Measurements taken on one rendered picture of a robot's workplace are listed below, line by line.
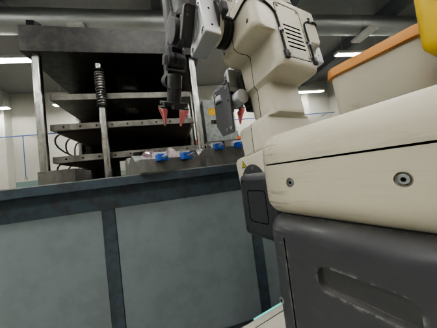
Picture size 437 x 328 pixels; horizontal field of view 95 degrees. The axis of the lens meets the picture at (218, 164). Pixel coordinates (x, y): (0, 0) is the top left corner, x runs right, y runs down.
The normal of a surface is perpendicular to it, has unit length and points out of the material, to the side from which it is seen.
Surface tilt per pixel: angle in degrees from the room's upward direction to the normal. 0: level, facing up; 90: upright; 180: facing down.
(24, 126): 90
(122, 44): 90
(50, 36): 90
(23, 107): 90
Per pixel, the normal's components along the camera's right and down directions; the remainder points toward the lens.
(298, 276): -0.87, 0.08
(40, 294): 0.23, -0.07
